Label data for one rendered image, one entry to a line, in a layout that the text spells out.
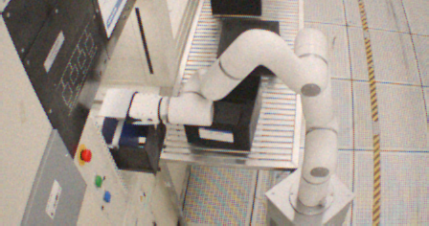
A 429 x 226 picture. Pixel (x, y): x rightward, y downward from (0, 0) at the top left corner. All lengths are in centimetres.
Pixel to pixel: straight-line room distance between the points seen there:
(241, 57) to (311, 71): 19
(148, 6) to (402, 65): 226
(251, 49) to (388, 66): 238
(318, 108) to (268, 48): 26
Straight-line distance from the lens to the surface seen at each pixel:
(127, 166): 172
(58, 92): 123
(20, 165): 108
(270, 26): 241
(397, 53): 369
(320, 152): 153
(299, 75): 123
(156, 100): 157
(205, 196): 281
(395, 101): 333
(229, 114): 215
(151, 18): 189
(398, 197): 288
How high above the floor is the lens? 244
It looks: 50 degrees down
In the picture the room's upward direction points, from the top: 8 degrees counter-clockwise
